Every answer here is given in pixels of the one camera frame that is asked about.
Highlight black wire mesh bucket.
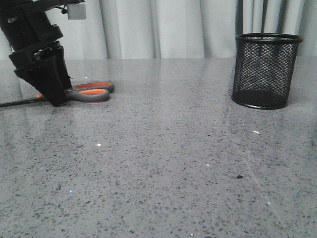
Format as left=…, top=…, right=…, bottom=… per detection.
left=231, top=33, right=303, bottom=110

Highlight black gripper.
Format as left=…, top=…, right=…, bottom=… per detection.
left=0, top=0, right=85, bottom=107

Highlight orange grey handled scissors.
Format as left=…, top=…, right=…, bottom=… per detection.
left=0, top=82, right=114, bottom=107

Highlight grey pleated curtain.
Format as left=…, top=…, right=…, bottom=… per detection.
left=47, top=0, right=317, bottom=60

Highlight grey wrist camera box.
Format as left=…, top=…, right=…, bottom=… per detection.
left=67, top=2, right=86, bottom=20

